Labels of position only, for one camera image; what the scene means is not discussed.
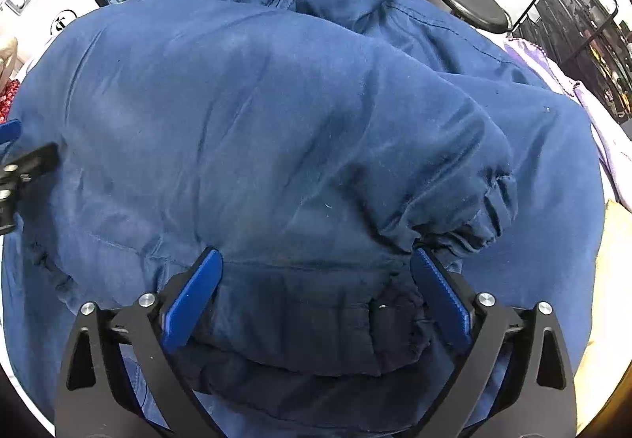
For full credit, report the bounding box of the black metal rack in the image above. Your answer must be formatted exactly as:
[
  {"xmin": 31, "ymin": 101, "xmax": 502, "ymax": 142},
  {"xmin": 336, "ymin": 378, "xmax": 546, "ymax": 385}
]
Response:
[{"xmin": 511, "ymin": 0, "xmax": 632, "ymax": 124}]

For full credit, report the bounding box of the black round stool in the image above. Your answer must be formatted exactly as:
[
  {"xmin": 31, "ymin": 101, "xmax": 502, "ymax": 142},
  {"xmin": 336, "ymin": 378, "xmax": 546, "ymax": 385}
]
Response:
[{"xmin": 419, "ymin": 0, "xmax": 510, "ymax": 33}]

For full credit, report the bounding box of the purple printed blanket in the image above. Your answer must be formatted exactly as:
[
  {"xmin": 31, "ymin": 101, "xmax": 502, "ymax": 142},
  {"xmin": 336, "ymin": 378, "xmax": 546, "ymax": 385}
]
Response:
[{"xmin": 502, "ymin": 36, "xmax": 632, "ymax": 214}]

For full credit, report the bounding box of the red patterned cloth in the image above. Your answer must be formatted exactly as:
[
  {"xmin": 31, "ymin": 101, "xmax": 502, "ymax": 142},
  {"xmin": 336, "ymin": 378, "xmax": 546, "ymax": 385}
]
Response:
[{"xmin": 0, "ymin": 79, "xmax": 21, "ymax": 124}]

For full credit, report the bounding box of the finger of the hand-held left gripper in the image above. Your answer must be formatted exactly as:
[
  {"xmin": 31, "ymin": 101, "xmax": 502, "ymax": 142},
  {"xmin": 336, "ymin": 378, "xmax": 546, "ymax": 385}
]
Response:
[
  {"xmin": 0, "ymin": 142, "xmax": 60, "ymax": 235},
  {"xmin": 0, "ymin": 119, "xmax": 23, "ymax": 145}
]

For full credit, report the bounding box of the yellow blanket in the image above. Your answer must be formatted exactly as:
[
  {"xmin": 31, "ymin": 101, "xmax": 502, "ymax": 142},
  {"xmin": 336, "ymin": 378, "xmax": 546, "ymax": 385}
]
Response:
[{"xmin": 575, "ymin": 198, "xmax": 632, "ymax": 420}]

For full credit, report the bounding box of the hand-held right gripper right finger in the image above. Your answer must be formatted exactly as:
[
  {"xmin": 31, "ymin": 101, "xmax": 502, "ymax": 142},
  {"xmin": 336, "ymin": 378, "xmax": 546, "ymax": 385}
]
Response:
[{"xmin": 411, "ymin": 245, "xmax": 578, "ymax": 438}]

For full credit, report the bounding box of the beige cloth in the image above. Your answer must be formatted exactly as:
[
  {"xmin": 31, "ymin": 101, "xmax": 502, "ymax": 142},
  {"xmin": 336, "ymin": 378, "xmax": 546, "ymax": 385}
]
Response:
[{"xmin": 0, "ymin": 36, "xmax": 21, "ymax": 79}]

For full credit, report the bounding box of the dark blue padded jacket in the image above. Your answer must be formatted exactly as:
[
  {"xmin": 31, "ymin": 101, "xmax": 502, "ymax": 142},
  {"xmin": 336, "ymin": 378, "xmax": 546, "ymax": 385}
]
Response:
[{"xmin": 0, "ymin": 0, "xmax": 606, "ymax": 438}]

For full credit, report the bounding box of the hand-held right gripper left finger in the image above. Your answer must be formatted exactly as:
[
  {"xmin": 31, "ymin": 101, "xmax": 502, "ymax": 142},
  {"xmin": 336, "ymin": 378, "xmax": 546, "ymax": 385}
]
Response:
[{"xmin": 54, "ymin": 247, "xmax": 224, "ymax": 438}]

